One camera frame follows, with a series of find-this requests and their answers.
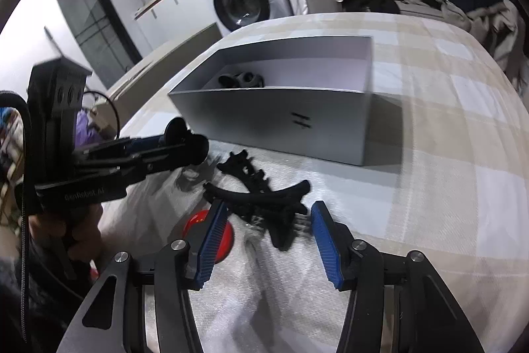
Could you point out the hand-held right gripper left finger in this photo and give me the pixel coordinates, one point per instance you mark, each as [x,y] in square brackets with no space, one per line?
[213,245]

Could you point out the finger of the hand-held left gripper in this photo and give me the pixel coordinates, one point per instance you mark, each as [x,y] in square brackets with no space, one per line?
[153,167]
[142,144]

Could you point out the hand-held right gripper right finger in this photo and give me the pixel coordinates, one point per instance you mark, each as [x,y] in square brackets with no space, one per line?
[326,245]

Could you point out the round red white pin badge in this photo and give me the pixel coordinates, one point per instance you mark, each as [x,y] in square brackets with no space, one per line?
[193,225]

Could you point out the large black hair claw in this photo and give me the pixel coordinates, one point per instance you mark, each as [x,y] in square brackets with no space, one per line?
[252,196]

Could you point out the black looped hair claw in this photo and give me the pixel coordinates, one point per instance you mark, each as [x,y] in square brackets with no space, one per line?
[244,79]

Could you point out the grey cardboard box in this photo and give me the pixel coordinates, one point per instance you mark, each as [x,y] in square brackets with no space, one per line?
[268,117]

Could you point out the person's left forearm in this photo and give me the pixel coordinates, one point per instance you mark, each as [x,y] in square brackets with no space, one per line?
[45,303]

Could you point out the person's left hand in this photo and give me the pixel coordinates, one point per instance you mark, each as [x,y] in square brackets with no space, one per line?
[53,225]

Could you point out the purple plastic bag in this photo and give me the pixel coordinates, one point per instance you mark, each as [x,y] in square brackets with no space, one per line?
[86,129]

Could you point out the brown cardboard carton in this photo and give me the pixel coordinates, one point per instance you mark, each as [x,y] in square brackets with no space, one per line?
[165,63]

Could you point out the dark glass door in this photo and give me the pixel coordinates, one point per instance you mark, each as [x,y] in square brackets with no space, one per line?
[91,18]

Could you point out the white base cabinet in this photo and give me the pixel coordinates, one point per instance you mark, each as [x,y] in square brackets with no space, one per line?
[182,14]

